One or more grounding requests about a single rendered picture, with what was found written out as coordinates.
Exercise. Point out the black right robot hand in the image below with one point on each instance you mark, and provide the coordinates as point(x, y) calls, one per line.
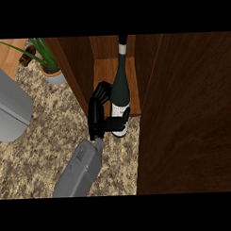
point(96, 115)

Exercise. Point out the dark green wine bottle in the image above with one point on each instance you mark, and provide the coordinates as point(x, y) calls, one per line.
point(120, 89)

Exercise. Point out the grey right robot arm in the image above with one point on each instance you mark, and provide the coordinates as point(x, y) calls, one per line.
point(81, 172)

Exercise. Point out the brown wooden cabinet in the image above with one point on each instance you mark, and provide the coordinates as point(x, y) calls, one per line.
point(84, 68)

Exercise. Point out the dark brown cabinet door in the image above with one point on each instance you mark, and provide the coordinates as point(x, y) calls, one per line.
point(189, 114)

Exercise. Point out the green potted plant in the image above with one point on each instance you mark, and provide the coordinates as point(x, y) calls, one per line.
point(46, 60)

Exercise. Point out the grey rounded appliance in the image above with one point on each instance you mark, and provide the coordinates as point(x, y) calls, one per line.
point(8, 108)

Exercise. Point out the small dark brown object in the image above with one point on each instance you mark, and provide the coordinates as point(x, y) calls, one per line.
point(26, 56)

